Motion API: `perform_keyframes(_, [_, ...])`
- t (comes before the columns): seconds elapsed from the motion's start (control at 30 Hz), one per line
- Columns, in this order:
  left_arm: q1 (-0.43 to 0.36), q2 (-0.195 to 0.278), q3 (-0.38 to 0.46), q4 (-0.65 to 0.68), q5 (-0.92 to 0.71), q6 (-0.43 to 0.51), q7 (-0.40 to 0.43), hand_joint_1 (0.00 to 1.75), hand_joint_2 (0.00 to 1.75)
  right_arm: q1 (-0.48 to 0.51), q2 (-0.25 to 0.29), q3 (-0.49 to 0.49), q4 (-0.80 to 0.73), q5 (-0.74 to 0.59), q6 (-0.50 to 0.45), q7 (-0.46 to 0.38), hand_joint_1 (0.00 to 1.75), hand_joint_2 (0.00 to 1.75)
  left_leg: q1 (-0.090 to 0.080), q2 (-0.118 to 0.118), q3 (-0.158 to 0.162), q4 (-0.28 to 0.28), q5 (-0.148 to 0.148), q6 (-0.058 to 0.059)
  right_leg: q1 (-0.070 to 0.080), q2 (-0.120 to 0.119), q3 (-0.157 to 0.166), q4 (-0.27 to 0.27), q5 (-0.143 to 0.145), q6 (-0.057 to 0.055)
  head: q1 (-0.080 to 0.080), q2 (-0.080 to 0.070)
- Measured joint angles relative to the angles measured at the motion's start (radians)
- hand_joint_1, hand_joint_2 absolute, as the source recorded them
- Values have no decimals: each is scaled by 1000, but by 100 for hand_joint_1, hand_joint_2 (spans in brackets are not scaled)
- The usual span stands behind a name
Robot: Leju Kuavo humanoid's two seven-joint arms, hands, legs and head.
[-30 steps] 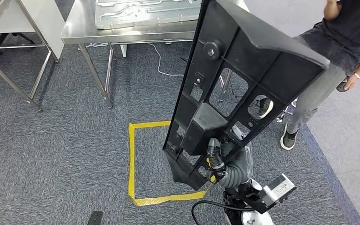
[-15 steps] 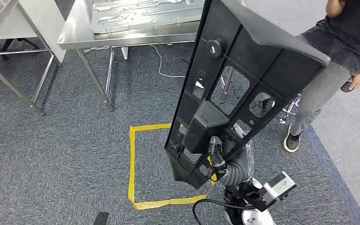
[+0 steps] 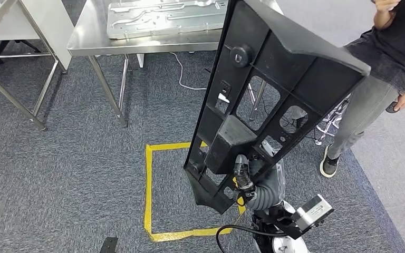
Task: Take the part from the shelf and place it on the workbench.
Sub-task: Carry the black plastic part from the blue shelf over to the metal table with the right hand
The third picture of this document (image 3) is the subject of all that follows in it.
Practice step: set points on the chrome stool base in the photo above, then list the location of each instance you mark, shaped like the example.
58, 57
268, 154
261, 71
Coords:
331, 118

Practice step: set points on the black tripod legs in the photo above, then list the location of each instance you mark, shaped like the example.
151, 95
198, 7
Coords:
0, 47

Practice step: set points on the small black remote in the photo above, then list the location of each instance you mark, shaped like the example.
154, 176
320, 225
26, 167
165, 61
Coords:
392, 107

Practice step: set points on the yellow floor tape square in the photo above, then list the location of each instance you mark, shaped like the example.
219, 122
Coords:
148, 192

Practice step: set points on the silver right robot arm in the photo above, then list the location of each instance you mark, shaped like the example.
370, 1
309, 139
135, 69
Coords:
265, 199

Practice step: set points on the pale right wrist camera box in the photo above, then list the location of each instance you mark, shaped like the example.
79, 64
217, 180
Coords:
312, 211

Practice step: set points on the person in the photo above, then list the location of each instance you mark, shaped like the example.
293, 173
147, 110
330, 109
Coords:
363, 104

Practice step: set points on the white pedestal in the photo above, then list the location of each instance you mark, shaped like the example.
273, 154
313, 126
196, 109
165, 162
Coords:
55, 28

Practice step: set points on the stainless steel table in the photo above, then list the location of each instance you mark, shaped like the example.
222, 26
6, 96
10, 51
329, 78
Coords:
14, 55

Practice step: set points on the white power strip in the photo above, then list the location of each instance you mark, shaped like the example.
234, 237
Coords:
223, 98

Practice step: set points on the stainless steel workbench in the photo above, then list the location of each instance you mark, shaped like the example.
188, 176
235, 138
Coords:
94, 38

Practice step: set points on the black plastic plate holder part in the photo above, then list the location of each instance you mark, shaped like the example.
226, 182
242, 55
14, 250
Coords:
293, 45

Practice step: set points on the white stand foot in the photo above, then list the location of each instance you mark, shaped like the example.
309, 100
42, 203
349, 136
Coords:
140, 60

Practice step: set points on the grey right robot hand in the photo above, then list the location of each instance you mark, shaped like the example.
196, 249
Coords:
276, 174

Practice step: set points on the pressed sheet metal panel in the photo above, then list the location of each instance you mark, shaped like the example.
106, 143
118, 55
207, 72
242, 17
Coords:
153, 21

